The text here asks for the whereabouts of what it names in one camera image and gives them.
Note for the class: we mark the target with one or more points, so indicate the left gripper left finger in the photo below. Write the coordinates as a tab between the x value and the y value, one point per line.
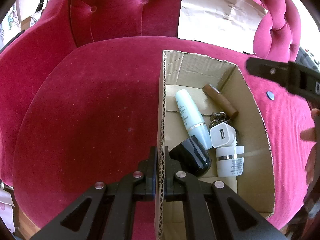
146	188

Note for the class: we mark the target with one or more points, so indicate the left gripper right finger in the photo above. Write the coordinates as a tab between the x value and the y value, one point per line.
174	188

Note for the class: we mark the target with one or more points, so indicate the blue key fob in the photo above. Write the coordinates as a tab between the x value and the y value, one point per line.
270	95

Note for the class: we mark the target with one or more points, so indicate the white roll-on bottle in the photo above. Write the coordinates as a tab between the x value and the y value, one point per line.
192	118

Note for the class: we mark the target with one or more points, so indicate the white cream jar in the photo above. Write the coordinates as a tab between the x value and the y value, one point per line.
230	161

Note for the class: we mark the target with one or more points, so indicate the white USB charger plug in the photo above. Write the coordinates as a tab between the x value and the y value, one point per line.
223	135

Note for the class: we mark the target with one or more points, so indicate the metal key bunch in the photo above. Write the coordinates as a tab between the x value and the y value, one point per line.
217	118

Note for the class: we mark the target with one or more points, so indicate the brown lipstick tube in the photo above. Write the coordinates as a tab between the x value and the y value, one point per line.
221	101

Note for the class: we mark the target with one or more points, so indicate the cardboard box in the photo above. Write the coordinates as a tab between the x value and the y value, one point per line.
200	92

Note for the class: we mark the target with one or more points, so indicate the person's right hand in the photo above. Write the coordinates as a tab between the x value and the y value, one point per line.
310	135

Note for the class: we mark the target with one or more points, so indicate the grey plaid fabric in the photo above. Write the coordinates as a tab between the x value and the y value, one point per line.
305	59

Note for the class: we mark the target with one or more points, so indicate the black glossy device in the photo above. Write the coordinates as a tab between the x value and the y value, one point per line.
192	156

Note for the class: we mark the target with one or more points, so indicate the brown paper sheet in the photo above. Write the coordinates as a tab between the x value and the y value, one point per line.
230	24

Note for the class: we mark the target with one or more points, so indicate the red velvet armchair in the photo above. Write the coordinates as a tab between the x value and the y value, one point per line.
79	99

